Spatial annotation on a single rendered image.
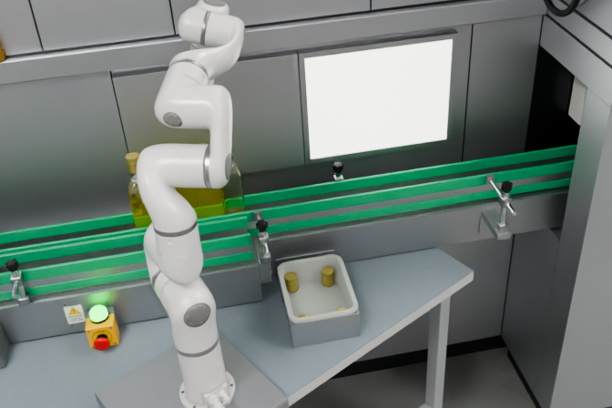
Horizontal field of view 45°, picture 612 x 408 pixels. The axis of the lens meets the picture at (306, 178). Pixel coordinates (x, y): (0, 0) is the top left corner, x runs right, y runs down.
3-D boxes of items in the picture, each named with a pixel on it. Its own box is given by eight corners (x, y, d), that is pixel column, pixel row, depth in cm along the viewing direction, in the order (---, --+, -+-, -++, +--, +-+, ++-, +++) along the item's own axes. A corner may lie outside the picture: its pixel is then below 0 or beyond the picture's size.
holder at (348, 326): (335, 265, 207) (334, 243, 203) (360, 336, 184) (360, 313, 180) (275, 275, 205) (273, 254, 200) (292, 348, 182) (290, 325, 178)
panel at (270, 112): (447, 137, 216) (454, 28, 197) (451, 143, 214) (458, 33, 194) (137, 184, 205) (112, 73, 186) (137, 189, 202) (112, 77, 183)
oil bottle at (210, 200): (225, 226, 203) (216, 161, 191) (227, 239, 198) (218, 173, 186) (205, 229, 202) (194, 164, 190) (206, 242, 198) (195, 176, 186)
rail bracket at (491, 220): (492, 226, 212) (499, 159, 200) (516, 263, 198) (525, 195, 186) (475, 228, 212) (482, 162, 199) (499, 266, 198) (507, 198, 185)
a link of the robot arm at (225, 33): (166, 89, 151) (188, 29, 166) (228, 103, 152) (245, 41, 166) (168, 57, 145) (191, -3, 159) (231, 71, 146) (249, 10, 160)
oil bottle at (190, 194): (204, 229, 203) (193, 164, 191) (206, 241, 198) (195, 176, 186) (183, 232, 202) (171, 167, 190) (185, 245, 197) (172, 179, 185)
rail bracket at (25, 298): (35, 298, 184) (20, 257, 176) (31, 318, 178) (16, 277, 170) (18, 300, 183) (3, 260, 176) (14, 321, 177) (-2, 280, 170)
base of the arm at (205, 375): (253, 402, 163) (244, 351, 155) (203, 432, 157) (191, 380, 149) (218, 362, 174) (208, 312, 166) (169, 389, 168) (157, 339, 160)
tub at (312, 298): (341, 276, 202) (340, 251, 197) (361, 335, 184) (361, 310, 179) (278, 287, 200) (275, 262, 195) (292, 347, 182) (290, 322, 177)
